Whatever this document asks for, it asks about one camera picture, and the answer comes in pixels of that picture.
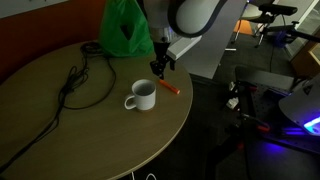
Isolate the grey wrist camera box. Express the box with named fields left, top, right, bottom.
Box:
left=166, top=34, right=203, bottom=61

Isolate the black clamp red handle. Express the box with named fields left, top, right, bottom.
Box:
left=233, top=81, right=259, bottom=96
left=240, top=112, right=272, bottom=134

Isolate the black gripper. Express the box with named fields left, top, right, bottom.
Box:
left=149, top=41, right=176, bottom=81

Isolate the white ceramic mug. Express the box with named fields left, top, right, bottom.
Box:
left=124, top=78, right=157, bottom=112

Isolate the red booth bench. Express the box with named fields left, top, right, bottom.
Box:
left=0, top=0, right=108, bottom=84

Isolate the orange marker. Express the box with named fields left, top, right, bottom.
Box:
left=157, top=78, right=181, bottom=95

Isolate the black tripod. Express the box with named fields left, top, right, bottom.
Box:
left=254, top=14, right=320, bottom=48

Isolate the black camera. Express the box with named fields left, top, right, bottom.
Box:
left=258, top=3, right=299, bottom=16

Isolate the white floor cable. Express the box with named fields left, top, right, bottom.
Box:
left=129, top=170, right=158, bottom=180

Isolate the green fabric bag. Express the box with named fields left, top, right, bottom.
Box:
left=98, top=0, right=155, bottom=58

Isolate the orange chair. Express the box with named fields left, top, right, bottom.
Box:
left=232, top=18, right=259, bottom=43

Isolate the black robot platform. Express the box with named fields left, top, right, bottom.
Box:
left=233, top=65, right=320, bottom=156

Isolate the small white tag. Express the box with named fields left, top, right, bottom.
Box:
left=226, top=96, right=239, bottom=109

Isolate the black cable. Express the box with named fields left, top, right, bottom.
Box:
left=0, top=41, right=118, bottom=174

